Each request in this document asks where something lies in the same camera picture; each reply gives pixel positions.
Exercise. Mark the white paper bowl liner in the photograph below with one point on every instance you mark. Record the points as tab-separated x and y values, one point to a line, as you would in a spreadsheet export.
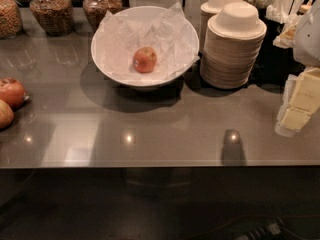
166	37

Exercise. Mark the left glass cereal jar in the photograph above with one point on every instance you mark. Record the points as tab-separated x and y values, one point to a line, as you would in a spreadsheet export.
10	19

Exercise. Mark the right glass cereal jar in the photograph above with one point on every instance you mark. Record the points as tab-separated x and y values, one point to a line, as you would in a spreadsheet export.
95	10

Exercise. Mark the rear stack of paper bowls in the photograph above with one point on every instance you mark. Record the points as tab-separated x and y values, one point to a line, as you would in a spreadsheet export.
209	9

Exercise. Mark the wrapped plastic cutlery pile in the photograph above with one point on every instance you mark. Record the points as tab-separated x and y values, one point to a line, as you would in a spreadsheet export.
284	12

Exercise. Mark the black power cable plug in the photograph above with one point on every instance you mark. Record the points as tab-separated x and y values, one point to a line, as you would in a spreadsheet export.
268	231

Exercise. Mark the large white bowl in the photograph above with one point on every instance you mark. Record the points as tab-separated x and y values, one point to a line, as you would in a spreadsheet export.
110	47

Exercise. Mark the middle glass cereal jar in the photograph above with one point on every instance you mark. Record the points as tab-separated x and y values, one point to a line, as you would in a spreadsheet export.
54	16

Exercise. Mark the glass cereal jar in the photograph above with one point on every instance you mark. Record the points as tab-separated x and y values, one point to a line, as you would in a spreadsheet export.
10	19
54	16
95	10

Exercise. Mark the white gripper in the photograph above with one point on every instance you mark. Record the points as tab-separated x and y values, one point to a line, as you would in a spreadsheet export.
309	40

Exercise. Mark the red apple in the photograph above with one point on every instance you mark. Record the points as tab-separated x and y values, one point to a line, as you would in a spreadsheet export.
13	92
144	60
6	115

